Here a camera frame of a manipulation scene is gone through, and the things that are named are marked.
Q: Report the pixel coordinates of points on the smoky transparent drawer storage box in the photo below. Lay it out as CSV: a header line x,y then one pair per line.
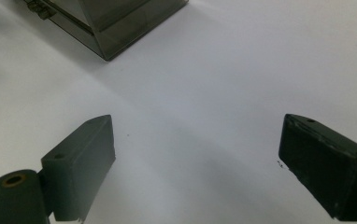
x,y
117,25

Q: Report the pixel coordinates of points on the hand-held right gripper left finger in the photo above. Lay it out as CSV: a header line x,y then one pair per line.
x,y
80,168

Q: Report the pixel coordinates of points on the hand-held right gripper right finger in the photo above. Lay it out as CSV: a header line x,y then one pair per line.
x,y
326,168

